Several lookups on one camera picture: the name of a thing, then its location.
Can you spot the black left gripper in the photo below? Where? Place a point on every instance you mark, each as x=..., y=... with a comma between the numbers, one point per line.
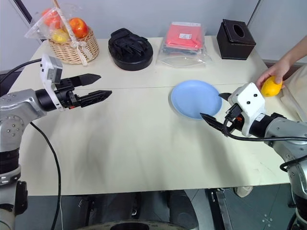
x=66, y=95

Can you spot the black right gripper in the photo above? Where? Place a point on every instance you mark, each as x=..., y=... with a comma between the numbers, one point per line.
x=232, y=112

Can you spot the yellow lemon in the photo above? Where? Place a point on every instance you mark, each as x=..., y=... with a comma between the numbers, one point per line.
x=269, y=88

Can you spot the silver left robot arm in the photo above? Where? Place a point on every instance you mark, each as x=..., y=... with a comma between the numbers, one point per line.
x=16, y=103

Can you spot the person's bare forearm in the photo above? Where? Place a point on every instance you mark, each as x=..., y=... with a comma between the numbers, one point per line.
x=296, y=51

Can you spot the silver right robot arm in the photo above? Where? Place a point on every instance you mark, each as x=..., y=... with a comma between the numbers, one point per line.
x=283, y=129

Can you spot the light blue plate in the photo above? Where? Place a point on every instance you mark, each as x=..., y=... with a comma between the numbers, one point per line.
x=195, y=99

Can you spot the clear plastic zip bag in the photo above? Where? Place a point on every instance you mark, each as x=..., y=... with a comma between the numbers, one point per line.
x=38, y=28

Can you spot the orange fruit in bag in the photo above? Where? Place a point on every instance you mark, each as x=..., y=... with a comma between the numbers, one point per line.
x=51, y=18

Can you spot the person's bare hand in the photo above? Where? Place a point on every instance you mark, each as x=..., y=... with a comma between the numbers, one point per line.
x=278, y=70

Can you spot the woven wicker basket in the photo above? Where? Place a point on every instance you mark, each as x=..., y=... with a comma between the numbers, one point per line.
x=72, y=51

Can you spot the black round glove pad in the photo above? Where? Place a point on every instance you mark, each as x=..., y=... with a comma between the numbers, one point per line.
x=130, y=51

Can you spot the empty clear plastic bag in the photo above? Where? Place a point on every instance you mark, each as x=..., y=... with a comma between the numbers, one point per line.
x=182, y=61

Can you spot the red apple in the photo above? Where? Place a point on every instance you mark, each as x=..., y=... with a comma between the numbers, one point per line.
x=79, y=27

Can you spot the dark cloth packet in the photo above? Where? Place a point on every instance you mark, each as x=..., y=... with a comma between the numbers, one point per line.
x=182, y=51

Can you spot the black tissue box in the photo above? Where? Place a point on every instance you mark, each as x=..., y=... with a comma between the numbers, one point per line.
x=235, y=40

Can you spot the person's beige trousers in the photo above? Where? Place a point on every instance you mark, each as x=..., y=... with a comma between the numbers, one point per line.
x=297, y=91

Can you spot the red cloth packet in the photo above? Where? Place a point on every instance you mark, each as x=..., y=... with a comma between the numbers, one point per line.
x=183, y=34

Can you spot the beige shoe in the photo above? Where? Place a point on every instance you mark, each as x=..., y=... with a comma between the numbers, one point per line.
x=243, y=191

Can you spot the dark rounded shape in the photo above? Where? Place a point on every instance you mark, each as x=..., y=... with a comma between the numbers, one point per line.
x=182, y=207

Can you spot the dark rounded robot torso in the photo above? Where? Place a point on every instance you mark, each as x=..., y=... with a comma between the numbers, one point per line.
x=134, y=226

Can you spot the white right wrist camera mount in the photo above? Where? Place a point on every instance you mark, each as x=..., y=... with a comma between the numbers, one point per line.
x=250, y=103

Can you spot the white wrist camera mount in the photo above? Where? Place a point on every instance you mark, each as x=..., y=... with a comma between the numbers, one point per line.
x=250, y=103
x=46, y=65

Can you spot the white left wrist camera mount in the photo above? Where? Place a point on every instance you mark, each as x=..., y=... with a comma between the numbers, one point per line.
x=46, y=65

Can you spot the dark slanted post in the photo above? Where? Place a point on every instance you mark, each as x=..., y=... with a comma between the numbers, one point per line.
x=31, y=20

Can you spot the black table frame bar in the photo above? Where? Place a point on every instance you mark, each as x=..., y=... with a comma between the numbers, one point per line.
x=219, y=208

